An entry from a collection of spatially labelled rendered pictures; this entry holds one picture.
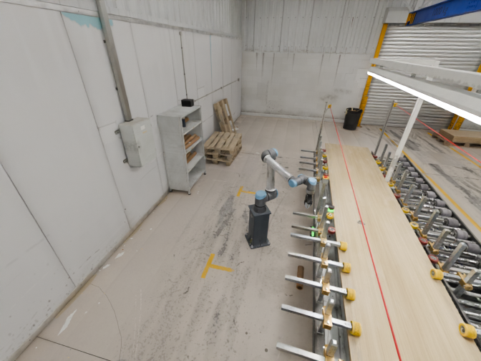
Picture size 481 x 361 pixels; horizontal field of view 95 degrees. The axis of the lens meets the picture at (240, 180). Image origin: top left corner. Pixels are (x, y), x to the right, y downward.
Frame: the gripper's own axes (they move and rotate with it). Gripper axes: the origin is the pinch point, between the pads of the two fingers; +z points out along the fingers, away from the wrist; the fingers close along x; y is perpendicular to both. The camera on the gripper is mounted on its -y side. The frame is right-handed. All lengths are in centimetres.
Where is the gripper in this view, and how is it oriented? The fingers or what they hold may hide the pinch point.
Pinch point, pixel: (306, 208)
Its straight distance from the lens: 266.9
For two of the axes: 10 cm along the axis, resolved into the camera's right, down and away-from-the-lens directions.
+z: -0.2, 8.6, 5.1
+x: -9.7, -1.4, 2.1
